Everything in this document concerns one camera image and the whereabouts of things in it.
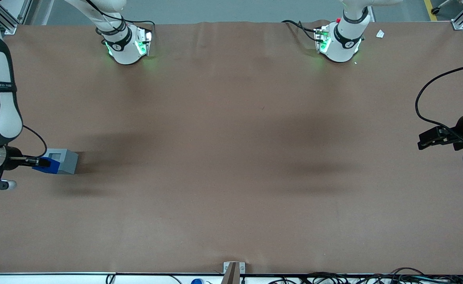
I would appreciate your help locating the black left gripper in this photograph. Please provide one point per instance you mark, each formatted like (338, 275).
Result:
(462, 127)

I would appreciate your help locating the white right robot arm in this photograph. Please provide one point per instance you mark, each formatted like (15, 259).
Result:
(3, 118)

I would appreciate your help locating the small blue round object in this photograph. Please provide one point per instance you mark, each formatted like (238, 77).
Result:
(196, 281)

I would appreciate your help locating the gray square base block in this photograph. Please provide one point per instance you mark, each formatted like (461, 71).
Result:
(68, 161)

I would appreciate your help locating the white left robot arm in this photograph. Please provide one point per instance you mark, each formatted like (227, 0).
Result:
(340, 47)

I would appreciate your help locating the brown table cover sheet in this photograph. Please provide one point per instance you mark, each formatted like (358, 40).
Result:
(231, 138)

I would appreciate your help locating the black chair caster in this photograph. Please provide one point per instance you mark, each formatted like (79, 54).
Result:
(435, 10)

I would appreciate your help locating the blue cube part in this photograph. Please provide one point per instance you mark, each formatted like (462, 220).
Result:
(42, 170)

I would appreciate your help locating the white paper scrap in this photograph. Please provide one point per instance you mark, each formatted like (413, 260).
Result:
(380, 34)

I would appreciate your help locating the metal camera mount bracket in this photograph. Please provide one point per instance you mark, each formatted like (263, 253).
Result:
(226, 268)

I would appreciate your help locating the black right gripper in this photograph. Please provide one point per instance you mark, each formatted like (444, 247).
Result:
(13, 158)

